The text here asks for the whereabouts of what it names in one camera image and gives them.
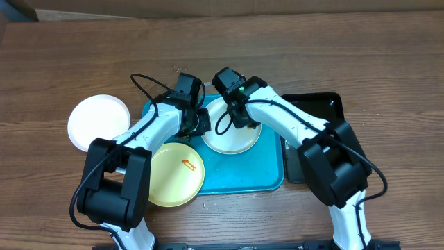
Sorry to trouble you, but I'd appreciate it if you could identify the white plate with red stain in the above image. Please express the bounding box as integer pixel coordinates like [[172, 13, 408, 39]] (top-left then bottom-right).
[[67, 94, 131, 151]]

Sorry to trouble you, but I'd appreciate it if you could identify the black tray with water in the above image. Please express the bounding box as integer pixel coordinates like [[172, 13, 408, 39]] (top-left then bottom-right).
[[281, 92, 344, 184]]

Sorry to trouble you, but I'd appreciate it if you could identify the cardboard sheet at back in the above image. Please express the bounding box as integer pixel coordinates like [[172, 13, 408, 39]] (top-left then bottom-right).
[[27, 0, 443, 18]]

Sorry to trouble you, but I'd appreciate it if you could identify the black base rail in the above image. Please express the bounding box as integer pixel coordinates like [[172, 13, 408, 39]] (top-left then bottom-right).
[[92, 240, 401, 250]]

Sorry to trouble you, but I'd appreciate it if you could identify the yellow plate with orange stain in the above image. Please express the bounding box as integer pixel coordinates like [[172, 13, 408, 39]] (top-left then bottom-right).
[[148, 142, 205, 208]]

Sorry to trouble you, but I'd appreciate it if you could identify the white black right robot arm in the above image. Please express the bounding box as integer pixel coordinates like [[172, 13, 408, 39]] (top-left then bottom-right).
[[214, 74, 372, 249]]

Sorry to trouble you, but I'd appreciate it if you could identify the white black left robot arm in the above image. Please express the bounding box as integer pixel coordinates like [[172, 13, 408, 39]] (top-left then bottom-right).
[[69, 97, 210, 249]]

